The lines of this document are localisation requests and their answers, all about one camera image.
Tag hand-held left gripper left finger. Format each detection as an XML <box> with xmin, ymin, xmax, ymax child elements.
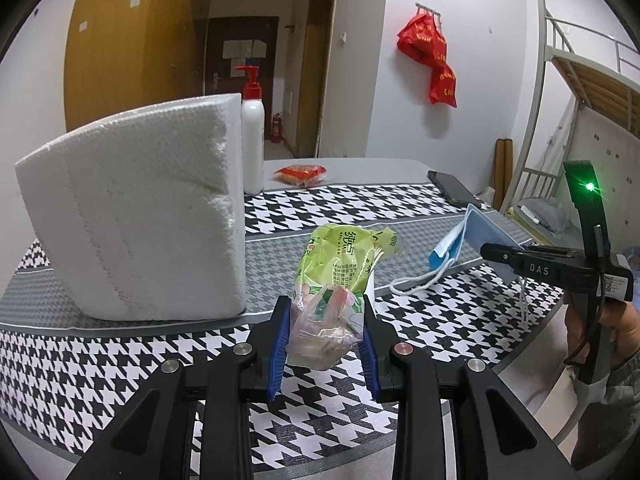
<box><xmin>65</xmin><ymin>295</ymin><xmax>292</xmax><ymax>480</ymax></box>

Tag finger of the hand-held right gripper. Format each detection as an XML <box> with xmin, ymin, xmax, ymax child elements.
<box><xmin>479</xmin><ymin>241</ymin><xmax>526</xmax><ymax>267</ymax></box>

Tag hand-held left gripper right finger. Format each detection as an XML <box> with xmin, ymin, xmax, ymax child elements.
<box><xmin>362</xmin><ymin>294</ymin><xmax>583</xmax><ymax>480</ymax></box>

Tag blue face mask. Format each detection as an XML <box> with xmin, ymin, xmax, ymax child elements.
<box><xmin>390</xmin><ymin>204</ymin><xmax>532</xmax><ymax>326</ymax></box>

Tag green plastic packet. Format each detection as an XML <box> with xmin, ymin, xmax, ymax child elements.
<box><xmin>287</xmin><ymin>223</ymin><xmax>403</xmax><ymax>371</ymax></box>

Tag white foam box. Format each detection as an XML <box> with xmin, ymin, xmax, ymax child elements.
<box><xmin>15</xmin><ymin>92</ymin><xmax>247</xmax><ymax>322</ymax></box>

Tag person's right forearm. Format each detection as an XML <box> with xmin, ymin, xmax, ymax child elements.
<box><xmin>570</xmin><ymin>360</ymin><xmax>640</xmax><ymax>471</ymax></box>

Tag person's right hand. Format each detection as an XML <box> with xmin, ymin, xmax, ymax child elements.
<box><xmin>606</xmin><ymin>301</ymin><xmax>640</xmax><ymax>372</ymax></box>

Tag grey pillow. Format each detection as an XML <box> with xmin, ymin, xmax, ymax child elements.
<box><xmin>520</xmin><ymin>199</ymin><xmax>566</xmax><ymax>226</ymax></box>

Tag black smartphone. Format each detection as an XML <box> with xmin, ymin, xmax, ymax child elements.
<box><xmin>427</xmin><ymin>171</ymin><xmax>483</xmax><ymax>209</ymax></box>

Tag wooden boards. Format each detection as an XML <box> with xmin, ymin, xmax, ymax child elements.
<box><xmin>494</xmin><ymin>138</ymin><xmax>513</xmax><ymax>206</ymax></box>

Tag houndstooth blanket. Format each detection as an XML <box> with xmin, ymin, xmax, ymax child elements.
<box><xmin>0</xmin><ymin>182</ymin><xmax>576</xmax><ymax>480</ymax></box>

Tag metal bunk bed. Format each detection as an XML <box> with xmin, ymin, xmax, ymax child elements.
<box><xmin>500</xmin><ymin>0</ymin><xmax>640</xmax><ymax>241</ymax></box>

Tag red snack packet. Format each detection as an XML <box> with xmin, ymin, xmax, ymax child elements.
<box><xmin>274</xmin><ymin>163</ymin><xmax>327</xmax><ymax>188</ymax></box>

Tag white pump bottle red top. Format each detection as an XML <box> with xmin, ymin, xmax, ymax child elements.
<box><xmin>235</xmin><ymin>65</ymin><xmax>265</xmax><ymax>196</ymax></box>

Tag red plastic bags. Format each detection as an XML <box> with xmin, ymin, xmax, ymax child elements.
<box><xmin>396</xmin><ymin>12</ymin><xmax>458</xmax><ymax>108</ymax></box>

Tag wooden side door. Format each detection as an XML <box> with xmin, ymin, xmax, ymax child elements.
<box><xmin>294</xmin><ymin>0</ymin><xmax>340</xmax><ymax>158</ymax></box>

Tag dark brown entrance door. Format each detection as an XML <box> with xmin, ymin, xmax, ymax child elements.
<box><xmin>194</xmin><ymin>16</ymin><xmax>280</xmax><ymax>100</ymax></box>

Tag white paper notice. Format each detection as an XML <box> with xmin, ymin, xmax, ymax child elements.
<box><xmin>221</xmin><ymin>38</ymin><xmax>268</xmax><ymax>59</ymax></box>

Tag wooden wardrobe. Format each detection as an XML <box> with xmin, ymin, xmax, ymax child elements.
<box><xmin>64</xmin><ymin>0</ymin><xmax>213</xmax><ymax>133</ymax></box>

